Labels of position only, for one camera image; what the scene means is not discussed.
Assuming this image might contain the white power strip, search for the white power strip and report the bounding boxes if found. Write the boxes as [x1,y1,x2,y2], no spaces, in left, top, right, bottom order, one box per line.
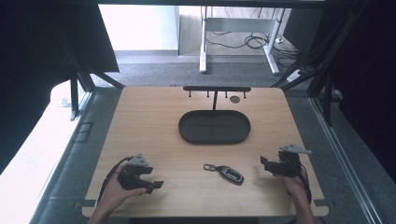
[285,68,305,84]

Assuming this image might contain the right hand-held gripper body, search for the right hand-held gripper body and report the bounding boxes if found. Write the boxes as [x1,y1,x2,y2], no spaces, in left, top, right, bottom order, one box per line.
[271,143,313,179]

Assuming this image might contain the black car key with ring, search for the black car key with ring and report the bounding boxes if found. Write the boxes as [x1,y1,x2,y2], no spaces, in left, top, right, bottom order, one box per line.
[203,163,245,187]

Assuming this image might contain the person's left hand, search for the person's left hand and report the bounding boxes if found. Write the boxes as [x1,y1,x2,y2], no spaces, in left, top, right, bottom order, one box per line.
[98,161,148,215]

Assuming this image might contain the aluminium floor rail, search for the aluminium floor rail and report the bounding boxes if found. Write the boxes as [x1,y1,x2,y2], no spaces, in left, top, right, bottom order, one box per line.
[309,95,383,224]

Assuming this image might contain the black metal frame stand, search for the black metal frame stand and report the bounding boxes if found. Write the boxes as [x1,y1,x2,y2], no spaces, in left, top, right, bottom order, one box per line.
[270,0,372,127]
[57,34,126,121]

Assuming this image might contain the person's right hand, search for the person's right hand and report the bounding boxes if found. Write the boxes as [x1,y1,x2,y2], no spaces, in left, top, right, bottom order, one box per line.
[276,175,308,203]

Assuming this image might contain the grey floor outlet cover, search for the grey floor outlet cover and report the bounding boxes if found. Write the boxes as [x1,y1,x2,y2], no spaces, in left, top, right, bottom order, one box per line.
[74,121,94,144]

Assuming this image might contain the black key rack with tray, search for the black key rack with tray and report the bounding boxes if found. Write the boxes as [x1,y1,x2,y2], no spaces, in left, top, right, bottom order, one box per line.
[177,85,252,146]

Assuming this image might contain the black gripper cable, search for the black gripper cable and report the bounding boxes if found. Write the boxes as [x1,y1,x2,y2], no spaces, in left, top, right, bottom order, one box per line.
[95,156,134,207]
[298,166,313,204]

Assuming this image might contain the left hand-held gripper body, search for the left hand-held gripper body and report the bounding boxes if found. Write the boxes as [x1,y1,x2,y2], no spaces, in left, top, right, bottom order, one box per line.
[118,152,150,191]

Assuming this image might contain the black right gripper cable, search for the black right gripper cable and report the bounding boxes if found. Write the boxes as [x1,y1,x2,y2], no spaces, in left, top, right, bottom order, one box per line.
[298,166,313,204]

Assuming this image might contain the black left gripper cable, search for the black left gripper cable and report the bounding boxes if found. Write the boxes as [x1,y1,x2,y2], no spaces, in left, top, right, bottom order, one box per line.
[95,156,134,207]

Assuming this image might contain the white desk frame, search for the white desk frame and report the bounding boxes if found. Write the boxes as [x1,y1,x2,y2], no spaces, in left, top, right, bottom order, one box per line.
[198,5,287,76]

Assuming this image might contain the black floor cables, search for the black floor cables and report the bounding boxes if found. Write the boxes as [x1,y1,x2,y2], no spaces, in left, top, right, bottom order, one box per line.
[205,29,302,68]

